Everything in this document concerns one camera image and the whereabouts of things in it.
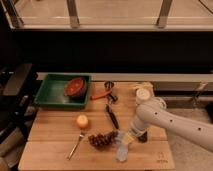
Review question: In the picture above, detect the light blue towel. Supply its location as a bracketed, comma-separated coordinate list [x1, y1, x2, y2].
[115, 131, 131, 162]

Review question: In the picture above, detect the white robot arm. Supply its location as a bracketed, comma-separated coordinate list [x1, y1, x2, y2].
[123, 97, 213, 152]

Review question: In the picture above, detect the white cup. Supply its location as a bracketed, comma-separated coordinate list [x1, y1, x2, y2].
[136, 88, 151, 104]

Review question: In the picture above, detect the dark metal cup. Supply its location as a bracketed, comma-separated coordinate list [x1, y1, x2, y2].
[104, 81, 114, 90]

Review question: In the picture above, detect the black remote control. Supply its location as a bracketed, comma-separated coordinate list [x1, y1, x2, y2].
[138, 132, 147, 143]

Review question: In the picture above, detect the bunch of dark grapes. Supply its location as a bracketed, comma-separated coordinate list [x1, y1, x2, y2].
[88, 131, 118, 149]

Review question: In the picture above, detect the metal fork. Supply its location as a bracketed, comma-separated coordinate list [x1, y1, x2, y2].
[67, 131, 86, 160]

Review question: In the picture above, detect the orange fruit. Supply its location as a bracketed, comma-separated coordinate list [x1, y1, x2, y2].
[76, 115, 89, 129]

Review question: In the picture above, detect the red bowl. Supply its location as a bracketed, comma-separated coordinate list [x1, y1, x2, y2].
[64, 77, 87, 98]

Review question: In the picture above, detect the green plastic tray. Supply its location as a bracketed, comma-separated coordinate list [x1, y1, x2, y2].
[34, 74, 91, 110]

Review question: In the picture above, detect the black handled utensil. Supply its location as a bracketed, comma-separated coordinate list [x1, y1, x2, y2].
[106, 94, 119, 129]

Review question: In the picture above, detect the orange handled tool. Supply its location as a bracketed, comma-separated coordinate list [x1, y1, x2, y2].
[90, 91, 112, 100]

